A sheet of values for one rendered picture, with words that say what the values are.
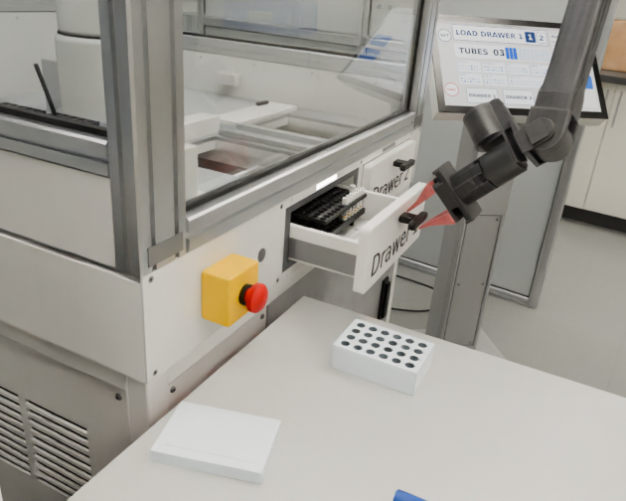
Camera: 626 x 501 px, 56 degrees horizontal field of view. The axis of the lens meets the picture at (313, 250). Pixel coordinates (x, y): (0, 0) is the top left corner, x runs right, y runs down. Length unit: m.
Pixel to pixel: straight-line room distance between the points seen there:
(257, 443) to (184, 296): 0.20
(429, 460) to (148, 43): 0.55
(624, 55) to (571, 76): 3.13
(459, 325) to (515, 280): 0.74
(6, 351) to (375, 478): 0.56
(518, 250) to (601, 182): 1.31
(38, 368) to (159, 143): 0.42
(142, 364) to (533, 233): 2.19
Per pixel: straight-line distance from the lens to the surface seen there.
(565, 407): 0.89
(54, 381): 0.92
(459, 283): 2.04
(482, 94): 1.75
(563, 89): 0.96
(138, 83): 0.62
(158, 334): 0.73
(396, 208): 0.98
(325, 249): 0.94
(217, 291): 0.76
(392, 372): 0.82
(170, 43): 0.66
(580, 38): 1.00
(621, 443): 0.87
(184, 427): 0.73
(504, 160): 0.95
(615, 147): 3.91
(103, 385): 0.84
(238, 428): 0.72
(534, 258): 2.76
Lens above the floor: 1.26
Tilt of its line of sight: 24 degrees down
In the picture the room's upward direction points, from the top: 5 degrees clockwise
